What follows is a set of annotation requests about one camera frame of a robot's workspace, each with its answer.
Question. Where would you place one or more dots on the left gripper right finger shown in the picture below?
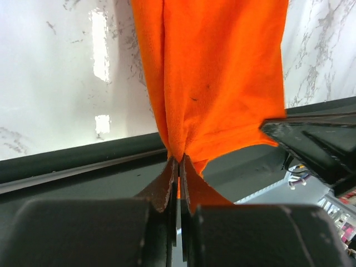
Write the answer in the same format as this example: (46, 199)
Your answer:
(217, 232)

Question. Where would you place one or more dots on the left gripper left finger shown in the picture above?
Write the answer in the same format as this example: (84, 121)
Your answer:
(138, 231)

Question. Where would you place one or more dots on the orange t shirt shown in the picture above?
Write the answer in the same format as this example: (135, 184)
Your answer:
(213, 71)

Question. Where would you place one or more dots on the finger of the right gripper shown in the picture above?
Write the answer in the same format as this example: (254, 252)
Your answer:
(325, 144)

